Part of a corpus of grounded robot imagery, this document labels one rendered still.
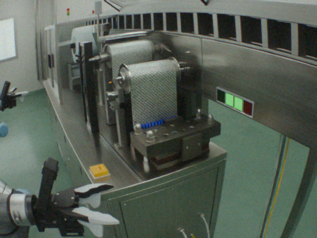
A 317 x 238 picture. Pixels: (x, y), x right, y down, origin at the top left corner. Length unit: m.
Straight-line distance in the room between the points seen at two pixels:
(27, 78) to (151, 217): 5.84
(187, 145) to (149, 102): 0.27
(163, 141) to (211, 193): 0.44
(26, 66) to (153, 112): 5.61
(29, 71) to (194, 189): 5.85
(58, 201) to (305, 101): 0.81
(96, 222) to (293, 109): 0.76
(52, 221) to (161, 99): 0.97
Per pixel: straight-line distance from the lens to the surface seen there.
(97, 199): 0.61
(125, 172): 1.25
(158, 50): 1.65
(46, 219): 0.58
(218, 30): 1.24
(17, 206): 0.56
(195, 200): 1.43
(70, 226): 0.55
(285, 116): 1.02
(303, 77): 0.94
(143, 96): 1.33
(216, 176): 1.43
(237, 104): 1.19
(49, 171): 0.50
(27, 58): 6.73
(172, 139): 1.23
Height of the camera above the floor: 1.57
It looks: 22 degrees down
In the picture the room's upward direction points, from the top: 3 degrees counter-clockwise
